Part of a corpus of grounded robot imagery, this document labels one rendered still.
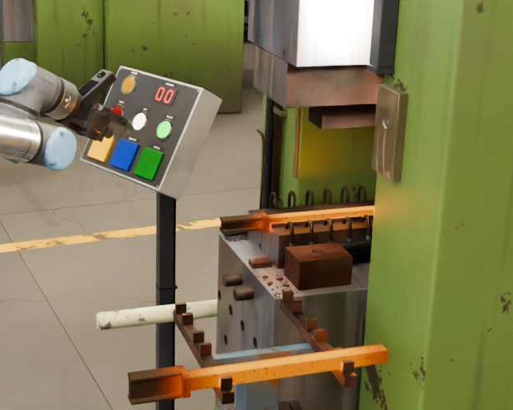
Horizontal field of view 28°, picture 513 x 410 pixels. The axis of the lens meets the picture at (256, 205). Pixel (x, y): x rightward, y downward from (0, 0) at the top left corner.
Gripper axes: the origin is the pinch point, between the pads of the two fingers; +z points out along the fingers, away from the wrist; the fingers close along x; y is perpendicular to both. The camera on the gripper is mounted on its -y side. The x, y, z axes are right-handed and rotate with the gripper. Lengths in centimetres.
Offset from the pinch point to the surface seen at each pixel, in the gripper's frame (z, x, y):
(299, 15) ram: -20, 58, -28
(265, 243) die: 10.4, 46.3, 14.4
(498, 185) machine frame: -1, 101, -10
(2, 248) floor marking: 122, -194, 59
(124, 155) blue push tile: 10.3, -9.5, 7.0
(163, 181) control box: 11.2, 6.9, 9.4
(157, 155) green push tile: 10.3, 2.3, 4.1
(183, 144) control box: 12.5, 7.1, -1.0
